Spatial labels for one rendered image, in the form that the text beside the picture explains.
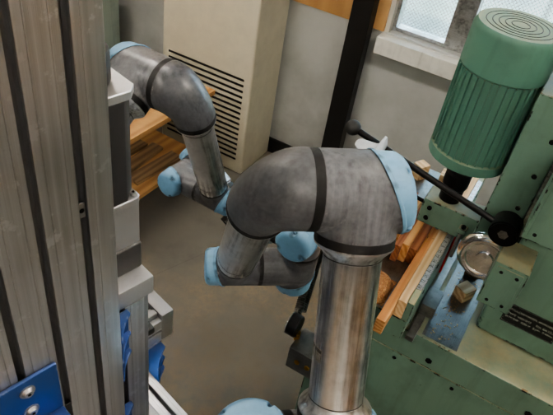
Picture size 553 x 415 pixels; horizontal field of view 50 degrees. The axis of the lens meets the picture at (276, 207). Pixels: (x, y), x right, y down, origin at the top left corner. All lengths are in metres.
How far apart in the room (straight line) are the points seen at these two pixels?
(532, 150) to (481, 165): 0.11
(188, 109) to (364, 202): 0.59
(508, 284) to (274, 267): 0.48
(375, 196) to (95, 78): 0.40
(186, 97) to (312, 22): 1.70
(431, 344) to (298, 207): 0.77
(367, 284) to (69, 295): 0.40
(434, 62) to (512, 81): 1.46
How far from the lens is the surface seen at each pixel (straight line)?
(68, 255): 0.62
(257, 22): 2.69
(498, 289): 1.31
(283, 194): 0.75
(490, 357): 1.48
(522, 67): 1.21
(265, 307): 2.46
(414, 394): 1.60
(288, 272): 1.14
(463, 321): 1.53
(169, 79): 1.26
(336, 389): 0.91
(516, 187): 1.33
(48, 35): 0.49
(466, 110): 1.27
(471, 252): 1.36
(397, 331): 1.36
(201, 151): 1.37
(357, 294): 0.84
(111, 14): 3.40
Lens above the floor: 1.86
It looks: 39 degrees down
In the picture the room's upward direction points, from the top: 10 degrees clockwise
